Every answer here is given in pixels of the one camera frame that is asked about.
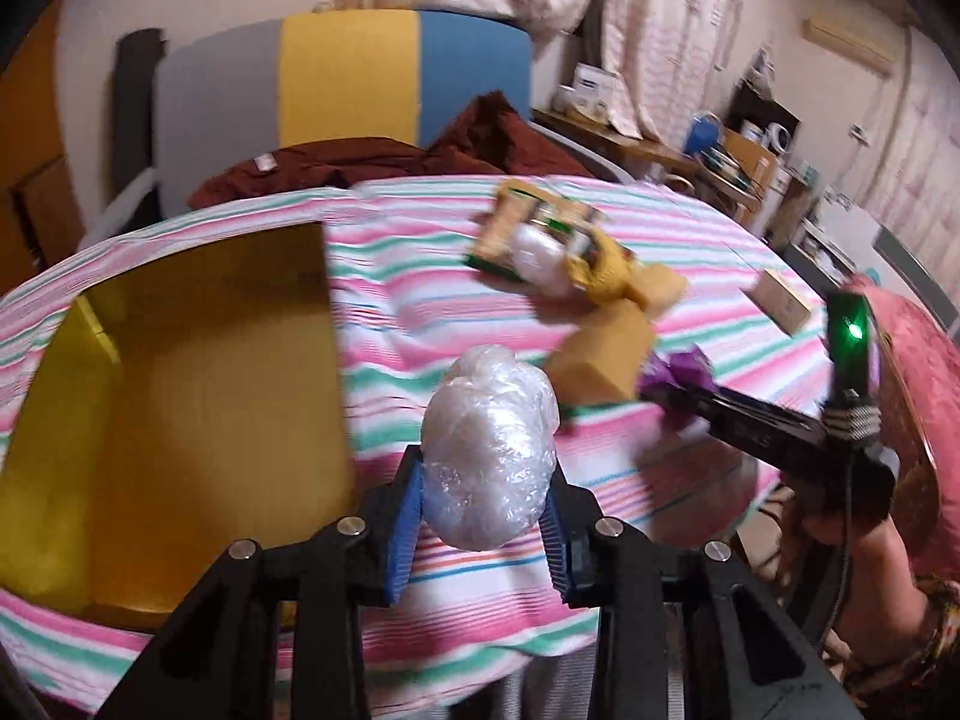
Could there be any white plastic ball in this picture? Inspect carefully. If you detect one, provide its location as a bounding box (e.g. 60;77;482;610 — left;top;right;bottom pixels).
509;223;573;298
420;344;560;551

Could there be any yellow sponge block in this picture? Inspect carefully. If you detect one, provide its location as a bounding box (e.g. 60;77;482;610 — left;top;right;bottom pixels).
544;299;656;408

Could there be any purple snack packet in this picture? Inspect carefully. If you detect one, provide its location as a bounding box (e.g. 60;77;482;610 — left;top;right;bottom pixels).
638;346;718;421

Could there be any right hand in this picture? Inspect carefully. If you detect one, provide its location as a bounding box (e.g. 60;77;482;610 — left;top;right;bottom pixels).
835;517;937;667

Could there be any pink cushion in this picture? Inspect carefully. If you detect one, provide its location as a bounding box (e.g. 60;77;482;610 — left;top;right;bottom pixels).
846;277;958;578

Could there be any small cardboard box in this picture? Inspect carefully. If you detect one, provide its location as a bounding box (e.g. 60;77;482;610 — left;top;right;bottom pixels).
747;270;812;337

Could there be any gold tin tray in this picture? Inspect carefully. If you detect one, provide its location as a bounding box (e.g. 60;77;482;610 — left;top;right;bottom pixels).
2;223;356;631

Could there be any wooden side shelf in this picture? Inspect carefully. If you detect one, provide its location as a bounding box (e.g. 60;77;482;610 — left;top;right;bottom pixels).
530;107;761;211

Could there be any green edged snack packet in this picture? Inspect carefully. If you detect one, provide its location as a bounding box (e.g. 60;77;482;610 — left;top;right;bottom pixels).
466;179;604;283

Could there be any blue round object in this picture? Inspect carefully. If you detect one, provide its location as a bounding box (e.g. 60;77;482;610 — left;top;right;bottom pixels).
682;110;724;158

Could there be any dark red garment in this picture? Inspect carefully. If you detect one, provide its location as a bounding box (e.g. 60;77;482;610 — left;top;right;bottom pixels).
187;91;589;210

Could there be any white product box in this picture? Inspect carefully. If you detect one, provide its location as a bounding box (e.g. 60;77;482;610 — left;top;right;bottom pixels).
571;62;619;125

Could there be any grey yellow blue chair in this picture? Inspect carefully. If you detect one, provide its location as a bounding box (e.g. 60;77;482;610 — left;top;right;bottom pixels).
152;10;534;218

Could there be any rolled black mat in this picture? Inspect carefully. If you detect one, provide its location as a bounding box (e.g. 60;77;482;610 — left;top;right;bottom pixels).
109;28;166;195

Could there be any wall air conditioner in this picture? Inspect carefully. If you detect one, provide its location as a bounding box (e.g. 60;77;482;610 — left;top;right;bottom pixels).
802;18;895;78

